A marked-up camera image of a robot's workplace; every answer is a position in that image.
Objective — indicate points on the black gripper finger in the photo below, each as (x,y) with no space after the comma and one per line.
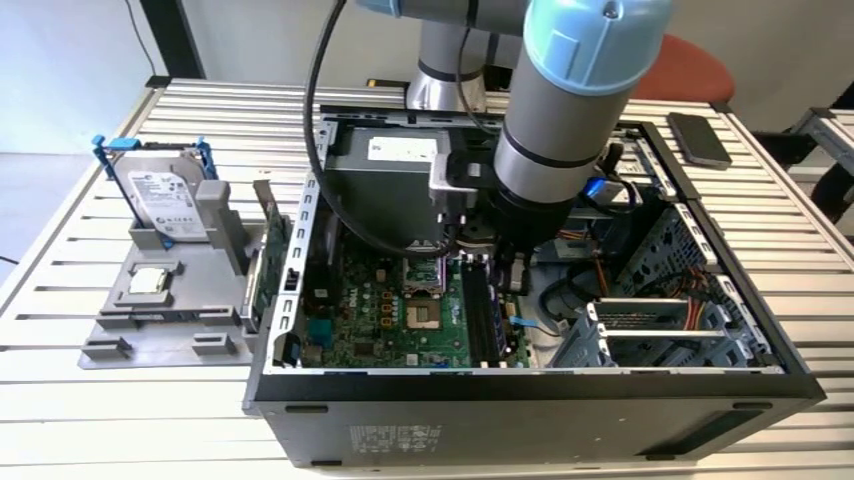
(506,270)
(523,275)

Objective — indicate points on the RAM stick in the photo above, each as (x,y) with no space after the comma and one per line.
(502,320)
(167,316)

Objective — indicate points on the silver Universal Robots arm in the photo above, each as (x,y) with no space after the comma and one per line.
(567,125)

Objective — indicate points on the black RAM slot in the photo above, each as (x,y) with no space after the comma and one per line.
(488,320)
(479,312)
(471,312)

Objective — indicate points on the CPU socket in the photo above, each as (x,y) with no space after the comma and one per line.
(424,315)

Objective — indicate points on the grey metal drive cage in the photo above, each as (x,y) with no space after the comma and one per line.
(650,170)

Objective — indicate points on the green Dell motherboard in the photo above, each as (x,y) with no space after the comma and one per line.
(374,320)

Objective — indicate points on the grey Dell power supply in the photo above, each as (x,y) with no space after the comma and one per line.
(374,210)

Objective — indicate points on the grey metal disk bay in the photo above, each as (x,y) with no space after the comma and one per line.
(667,334)

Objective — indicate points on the black smartphone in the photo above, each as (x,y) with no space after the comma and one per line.
(699,140)

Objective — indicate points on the teal port connector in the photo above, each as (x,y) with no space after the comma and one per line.
(320,334)

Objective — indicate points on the black open PC case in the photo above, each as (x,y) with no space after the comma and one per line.
(467,430)

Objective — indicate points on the green graphics card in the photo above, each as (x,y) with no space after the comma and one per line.
(269,260)

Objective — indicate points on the small yellow black connector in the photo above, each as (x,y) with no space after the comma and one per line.
(376,83)

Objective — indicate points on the red office chair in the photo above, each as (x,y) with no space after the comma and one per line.
(694,75)

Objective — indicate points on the grey parts rack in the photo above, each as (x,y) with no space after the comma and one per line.
(187,290)

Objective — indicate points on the silver CPU chip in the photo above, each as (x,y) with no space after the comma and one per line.
(148,281)

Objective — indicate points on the hard disk in blue carrier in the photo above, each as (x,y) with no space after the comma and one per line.
(160,200)

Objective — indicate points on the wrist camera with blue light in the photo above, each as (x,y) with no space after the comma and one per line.
(595,190)

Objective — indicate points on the pale wrist camera black plug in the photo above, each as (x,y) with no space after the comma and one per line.
(443,175)

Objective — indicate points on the black vertical post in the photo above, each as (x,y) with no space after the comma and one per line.
(173,40)

